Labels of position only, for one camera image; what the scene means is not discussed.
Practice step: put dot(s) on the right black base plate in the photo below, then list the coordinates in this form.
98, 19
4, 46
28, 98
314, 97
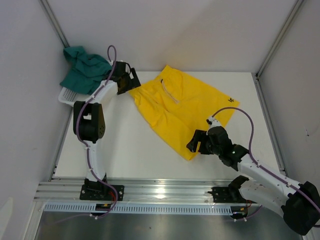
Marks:
226, 195

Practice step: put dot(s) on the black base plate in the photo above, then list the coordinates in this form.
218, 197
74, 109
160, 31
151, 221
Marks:
226, 195
110, 192

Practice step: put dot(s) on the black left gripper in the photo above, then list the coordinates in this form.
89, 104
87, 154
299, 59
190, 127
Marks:
134, 83

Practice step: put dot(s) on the aluminium rail frame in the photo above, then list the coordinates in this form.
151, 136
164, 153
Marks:
136, 191

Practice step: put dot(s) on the right corner aluminium post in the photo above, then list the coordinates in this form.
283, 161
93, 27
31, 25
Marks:
288, 23

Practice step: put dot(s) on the white slotted cable duct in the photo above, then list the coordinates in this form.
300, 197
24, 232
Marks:
134, 208

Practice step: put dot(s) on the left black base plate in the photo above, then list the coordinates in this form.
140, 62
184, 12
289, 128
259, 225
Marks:
110, 192

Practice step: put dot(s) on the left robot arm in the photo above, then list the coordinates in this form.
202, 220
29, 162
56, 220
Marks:
89, 122

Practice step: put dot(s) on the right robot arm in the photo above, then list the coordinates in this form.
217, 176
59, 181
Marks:
297, 203

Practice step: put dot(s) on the corner aluminium post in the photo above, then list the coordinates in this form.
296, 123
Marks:
53, 20
288, 23

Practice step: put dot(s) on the green shorts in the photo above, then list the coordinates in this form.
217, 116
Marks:
86, 70

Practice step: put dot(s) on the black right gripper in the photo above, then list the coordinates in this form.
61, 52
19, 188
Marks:
198, 136

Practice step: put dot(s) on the left corner aluminium post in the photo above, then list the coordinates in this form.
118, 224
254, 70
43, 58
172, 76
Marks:
53, 20

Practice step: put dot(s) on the white plastic basket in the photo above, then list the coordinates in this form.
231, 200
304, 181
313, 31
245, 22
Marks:
66, 96

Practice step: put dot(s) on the yellow shorts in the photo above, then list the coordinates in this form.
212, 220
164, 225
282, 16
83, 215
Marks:
175, 104

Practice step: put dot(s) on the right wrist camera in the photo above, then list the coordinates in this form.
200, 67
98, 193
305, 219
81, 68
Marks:
212, 122

